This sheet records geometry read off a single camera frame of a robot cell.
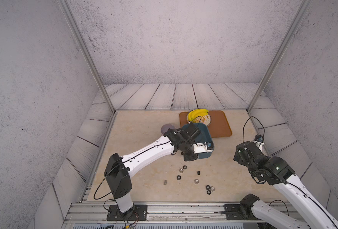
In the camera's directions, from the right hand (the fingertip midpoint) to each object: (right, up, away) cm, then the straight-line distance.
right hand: (247, 154), depth 70 cm
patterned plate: (-10, +17, +44) cm, 49 cm away
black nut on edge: (-21, -15, +17) cm, 31 cm away
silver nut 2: (-31, -14, +17) cm, 38 cm away
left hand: (-23, -1, +5) cm, 23 cm away
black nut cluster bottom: (-16, -23, +9) cm, 30 cm away
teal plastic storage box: (-16, +7, +19) cm, 26 cm away
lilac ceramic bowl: (-41, +12, +32) cm, 54 cm away
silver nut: (-41, -19, +13) cm, 47 cm away
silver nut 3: (-23, -19, +13) cm, 32 cm away
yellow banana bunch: (-20, +22, +41) cm, 50 cm away
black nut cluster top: (-17, -21, +12) cm, 29 cm away
